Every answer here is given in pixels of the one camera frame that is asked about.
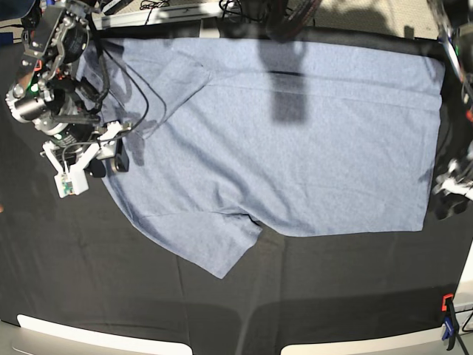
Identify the blue-grey t-shirt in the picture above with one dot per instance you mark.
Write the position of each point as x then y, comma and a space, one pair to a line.
310, 139

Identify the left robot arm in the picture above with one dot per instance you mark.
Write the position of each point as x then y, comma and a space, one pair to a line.
454, 22

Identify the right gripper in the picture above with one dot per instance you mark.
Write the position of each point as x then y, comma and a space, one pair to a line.
106, 143

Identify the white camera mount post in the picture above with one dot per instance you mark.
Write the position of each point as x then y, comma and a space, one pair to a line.
209, 28

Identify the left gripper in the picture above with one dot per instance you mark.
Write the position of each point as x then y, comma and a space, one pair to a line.
453, 189

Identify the orange blue clamp near right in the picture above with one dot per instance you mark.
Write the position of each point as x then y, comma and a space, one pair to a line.
449, 322

